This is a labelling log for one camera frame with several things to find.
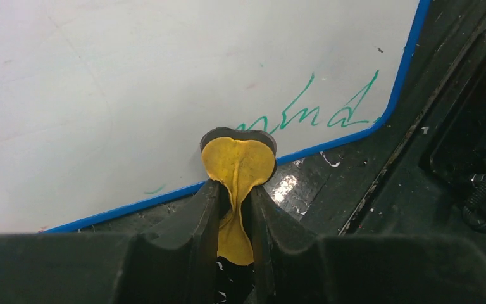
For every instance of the blue framed whiteboard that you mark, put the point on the blue framed whiteboard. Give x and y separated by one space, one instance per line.
103 103

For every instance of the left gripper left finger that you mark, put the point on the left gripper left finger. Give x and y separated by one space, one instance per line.
181 251

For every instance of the aluminium frame rail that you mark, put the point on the aluminium frame rail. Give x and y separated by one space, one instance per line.
387 187

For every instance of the yellow bone-shaped eraser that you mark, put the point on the yellow bone-shaped eraser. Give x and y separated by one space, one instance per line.
240 160

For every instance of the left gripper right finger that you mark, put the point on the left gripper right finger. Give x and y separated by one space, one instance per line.
286 257

